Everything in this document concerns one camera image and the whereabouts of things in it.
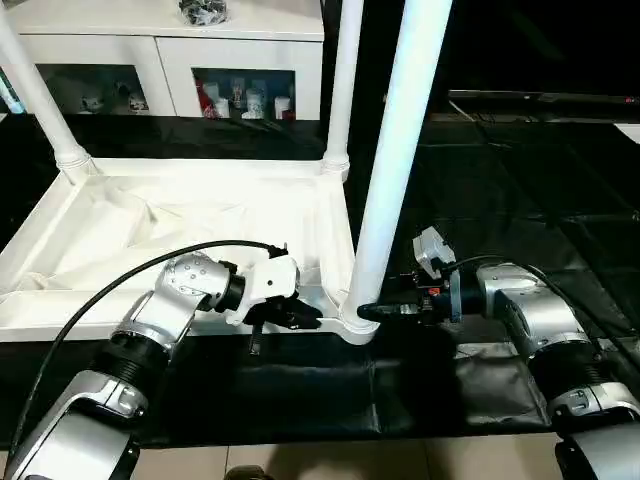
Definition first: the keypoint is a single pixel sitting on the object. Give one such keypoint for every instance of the white plastic table top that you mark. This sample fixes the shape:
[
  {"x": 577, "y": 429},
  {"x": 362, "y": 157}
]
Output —
[{"x": 200, "y": 210}]

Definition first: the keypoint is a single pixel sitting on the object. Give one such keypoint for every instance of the white plastic table leg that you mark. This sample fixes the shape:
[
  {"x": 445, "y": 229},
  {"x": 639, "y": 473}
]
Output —
[
  {"x": 400, "y": 130},
  {"x": 40, "y": 100},
  {"x": 342, "y": 80}
]

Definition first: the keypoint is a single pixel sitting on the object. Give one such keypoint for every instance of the black work mat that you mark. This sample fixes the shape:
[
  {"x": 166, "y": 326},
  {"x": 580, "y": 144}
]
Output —
[{"x": 300, "y": 390}]

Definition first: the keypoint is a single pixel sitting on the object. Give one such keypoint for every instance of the red bottle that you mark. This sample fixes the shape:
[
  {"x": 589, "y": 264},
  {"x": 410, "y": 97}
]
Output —
[{"x": 210, "y": 100}]

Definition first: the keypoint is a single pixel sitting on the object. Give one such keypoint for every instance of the black flat bar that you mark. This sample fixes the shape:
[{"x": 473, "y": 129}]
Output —
[{"x": 550, "y": 98}]

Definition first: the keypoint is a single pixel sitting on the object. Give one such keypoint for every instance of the white board strip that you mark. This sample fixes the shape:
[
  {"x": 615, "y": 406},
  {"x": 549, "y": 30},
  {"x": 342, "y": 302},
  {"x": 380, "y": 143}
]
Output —
[{"x": 631, "y": 132}]

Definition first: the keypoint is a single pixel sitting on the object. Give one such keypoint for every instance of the white cabinet with glass doors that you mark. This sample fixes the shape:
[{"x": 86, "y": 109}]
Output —
[{"x": 130, "y": 40}]

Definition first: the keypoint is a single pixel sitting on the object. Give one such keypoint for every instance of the teal plastic tube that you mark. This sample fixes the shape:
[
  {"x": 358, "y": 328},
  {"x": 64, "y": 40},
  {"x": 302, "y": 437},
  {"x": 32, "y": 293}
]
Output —
[{"x": 8, "y": 95}]

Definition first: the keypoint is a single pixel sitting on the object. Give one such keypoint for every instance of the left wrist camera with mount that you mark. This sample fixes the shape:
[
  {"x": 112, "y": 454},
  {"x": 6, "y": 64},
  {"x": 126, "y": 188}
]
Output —
[{"x": 270, "y": 280}]

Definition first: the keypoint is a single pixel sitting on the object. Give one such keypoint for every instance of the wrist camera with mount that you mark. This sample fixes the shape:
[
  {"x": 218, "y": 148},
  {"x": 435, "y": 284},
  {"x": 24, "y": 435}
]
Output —
[
  {"x": 270, "y": 280},
  {"x": 430, "y": 250}
]

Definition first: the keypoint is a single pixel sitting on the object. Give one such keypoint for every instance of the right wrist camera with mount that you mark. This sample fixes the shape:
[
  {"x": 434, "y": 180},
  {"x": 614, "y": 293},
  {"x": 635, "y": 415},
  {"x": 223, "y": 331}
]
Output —
[{"x": 430, "y": 250}]

